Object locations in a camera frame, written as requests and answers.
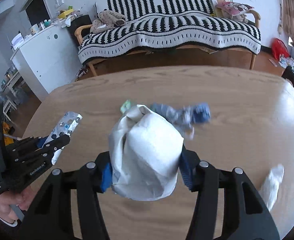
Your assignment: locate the white tissue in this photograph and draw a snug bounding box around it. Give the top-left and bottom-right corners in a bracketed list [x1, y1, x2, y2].
[259, 164, 284, 211]

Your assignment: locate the silver blister pill pack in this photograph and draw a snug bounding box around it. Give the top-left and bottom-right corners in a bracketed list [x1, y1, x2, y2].
[42, 111, 83, 165]

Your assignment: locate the green snack wrapper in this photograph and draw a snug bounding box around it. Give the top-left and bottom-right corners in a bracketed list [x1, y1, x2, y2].
[120, 100, 133, 114]

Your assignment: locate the blue wrapper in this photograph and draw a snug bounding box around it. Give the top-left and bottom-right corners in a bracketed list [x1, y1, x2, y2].
[150, 103, 211, 140]

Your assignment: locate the person left hand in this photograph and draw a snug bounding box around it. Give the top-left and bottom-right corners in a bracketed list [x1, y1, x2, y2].
[0, 186, 36, 224]

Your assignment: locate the white cabinet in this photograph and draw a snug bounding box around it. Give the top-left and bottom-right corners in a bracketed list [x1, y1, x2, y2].
[11, 25, 82, 101]

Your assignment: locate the brown plush toy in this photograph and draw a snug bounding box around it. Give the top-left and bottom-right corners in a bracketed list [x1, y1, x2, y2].
[90, 10, 126, 34]

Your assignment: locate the red bag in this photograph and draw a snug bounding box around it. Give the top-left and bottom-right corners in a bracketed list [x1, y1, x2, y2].
[271, 38, 290, 61]

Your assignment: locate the black white striped sofa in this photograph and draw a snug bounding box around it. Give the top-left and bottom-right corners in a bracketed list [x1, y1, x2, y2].
[75, 0, 261, 67]

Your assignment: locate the pink patterned cushion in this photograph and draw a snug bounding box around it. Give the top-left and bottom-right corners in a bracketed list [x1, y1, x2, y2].
[211, 0, 254, 23]

